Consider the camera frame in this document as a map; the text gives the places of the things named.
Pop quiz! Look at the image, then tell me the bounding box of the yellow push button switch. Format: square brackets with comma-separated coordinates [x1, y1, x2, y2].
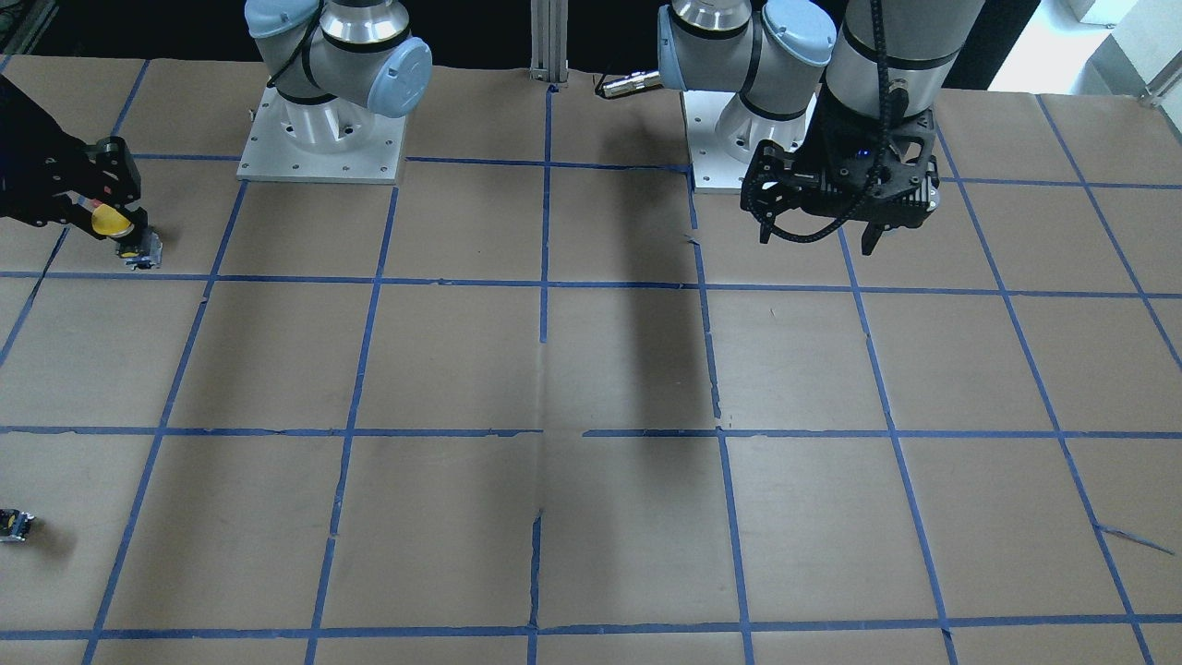
[91, 203, 163, 270]

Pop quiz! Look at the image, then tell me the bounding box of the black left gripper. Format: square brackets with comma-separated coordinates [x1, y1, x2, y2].
[740, 92, 940, 256]

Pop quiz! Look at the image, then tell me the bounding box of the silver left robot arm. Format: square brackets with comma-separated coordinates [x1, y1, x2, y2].
[654, 1, 983, 256]

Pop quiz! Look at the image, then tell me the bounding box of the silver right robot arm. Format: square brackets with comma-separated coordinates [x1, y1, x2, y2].
[4, 1, 431, 239]

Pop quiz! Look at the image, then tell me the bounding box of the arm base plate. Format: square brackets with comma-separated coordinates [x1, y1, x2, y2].
[682, 90, 816, 195]
[236, 87, 405, 185]

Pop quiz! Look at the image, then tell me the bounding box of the black camera cable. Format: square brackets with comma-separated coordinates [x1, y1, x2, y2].
[742, 0, 915, 246]

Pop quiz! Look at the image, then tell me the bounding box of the aluminium frame post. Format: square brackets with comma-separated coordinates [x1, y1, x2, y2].
[530, 0, 569, 87]

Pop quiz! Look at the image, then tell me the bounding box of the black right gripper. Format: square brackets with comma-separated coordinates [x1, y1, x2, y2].
[1, 79, 142, 230]

